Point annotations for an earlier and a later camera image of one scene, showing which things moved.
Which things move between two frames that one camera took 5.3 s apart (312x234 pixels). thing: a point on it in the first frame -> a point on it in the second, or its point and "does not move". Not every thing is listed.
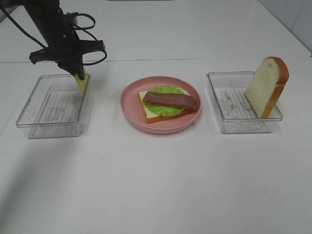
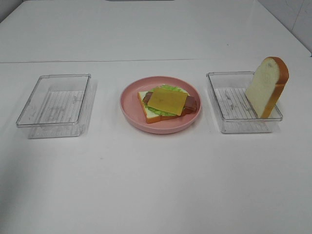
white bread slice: [265, 84] does not move
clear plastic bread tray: [232, 107] does not move
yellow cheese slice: [82, 83] -> [168, 100]
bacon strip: [186, 111] -> [190, 105]
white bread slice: [151, 118] does not move
